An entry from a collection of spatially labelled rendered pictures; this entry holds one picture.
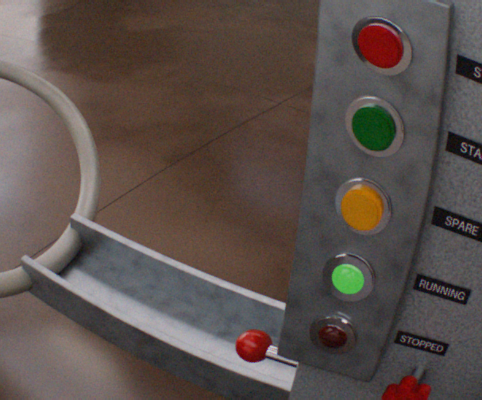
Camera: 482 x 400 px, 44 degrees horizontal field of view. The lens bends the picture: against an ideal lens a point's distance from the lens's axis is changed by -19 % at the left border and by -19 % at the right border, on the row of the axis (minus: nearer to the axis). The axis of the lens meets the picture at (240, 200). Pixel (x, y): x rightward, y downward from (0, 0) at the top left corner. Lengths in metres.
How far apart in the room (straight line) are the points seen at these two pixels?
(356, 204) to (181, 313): 0.40
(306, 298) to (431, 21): 0.21
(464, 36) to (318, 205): 0.15
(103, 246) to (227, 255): 1.89
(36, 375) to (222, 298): 1.47
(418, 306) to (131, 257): 0.42
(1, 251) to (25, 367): 0.72
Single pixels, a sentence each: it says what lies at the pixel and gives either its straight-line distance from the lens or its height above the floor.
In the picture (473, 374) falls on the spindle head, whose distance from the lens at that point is 0.47.
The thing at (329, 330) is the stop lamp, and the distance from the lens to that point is 0.44.
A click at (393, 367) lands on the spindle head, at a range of 0.48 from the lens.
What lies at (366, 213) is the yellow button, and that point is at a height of 1.37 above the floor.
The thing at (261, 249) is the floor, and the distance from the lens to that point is 2.71.
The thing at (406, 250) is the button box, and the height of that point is 1.35.
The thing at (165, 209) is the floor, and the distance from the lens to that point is 2.90.
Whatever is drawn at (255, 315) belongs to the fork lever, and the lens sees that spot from 0.72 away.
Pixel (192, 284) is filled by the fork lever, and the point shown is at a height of 1.11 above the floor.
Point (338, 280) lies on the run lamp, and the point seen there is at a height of 1.32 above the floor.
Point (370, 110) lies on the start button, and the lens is 0.36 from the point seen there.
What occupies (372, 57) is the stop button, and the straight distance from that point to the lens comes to 0.35.
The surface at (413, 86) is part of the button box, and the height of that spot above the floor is 1.45.
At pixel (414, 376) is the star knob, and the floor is 1.24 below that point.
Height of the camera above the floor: 1.57
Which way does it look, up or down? 32 degrees down
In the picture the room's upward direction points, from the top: 5 degrees clockwise
